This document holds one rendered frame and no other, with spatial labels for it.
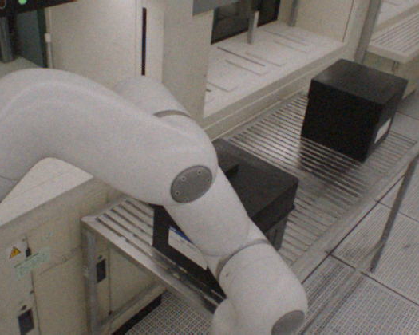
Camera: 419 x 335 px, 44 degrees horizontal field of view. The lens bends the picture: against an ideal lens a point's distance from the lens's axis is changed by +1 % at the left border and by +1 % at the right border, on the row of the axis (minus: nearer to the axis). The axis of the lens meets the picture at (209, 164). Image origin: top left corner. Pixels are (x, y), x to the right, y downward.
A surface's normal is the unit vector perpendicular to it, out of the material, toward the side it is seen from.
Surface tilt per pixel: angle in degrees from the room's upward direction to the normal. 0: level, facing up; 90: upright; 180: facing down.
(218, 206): 67
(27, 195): 0
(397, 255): 0
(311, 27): 90
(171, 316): 0
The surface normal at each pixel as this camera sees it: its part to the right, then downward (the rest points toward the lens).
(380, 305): 0.09, -0.82
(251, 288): -0.59, -0.38
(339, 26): -0.63, 0.40
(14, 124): 0.19, 0.24
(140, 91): -0.11, -0.76
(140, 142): -0.09, 0.00
